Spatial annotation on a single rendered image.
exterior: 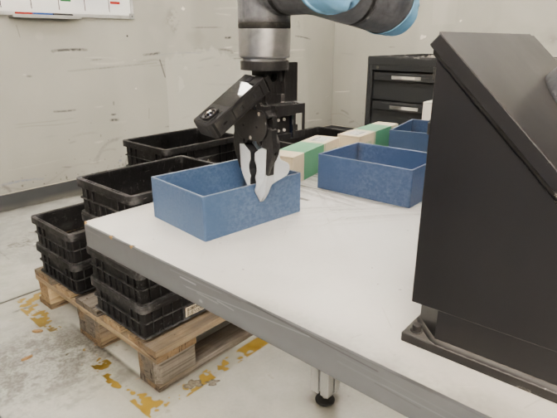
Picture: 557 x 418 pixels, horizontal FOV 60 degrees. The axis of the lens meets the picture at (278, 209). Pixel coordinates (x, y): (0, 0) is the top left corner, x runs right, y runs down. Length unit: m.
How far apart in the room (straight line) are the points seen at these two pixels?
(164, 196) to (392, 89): 1.98
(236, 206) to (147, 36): 3.05
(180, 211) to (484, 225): 0.47
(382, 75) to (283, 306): 2.18
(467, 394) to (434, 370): 0.04
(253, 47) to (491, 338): 0.47
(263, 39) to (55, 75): 2.76
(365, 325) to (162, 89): 3.38
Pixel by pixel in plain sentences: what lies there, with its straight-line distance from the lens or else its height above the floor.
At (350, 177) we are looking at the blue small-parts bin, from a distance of 0.93.
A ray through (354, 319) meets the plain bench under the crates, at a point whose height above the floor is 0.70.
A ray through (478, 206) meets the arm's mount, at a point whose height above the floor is 0.85.
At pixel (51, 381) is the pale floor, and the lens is 1.71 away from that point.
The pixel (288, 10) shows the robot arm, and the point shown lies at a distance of 0.67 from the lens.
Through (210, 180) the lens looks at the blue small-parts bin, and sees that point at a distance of 0.88.
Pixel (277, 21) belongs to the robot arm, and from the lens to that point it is 0.71.
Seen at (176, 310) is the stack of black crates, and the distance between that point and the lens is 1.54.
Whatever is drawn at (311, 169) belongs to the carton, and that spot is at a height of 0.72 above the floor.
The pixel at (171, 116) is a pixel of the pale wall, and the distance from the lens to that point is 3.86.
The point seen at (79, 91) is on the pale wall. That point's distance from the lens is 3.46.
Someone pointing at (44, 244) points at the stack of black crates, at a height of 0.28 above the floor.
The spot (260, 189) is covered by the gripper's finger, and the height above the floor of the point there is 0.76.
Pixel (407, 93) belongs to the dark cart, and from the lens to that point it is 2.60.
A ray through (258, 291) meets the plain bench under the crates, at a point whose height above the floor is 0.70.
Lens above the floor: 0.98
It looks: 19 degrees down
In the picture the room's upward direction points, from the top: straight up
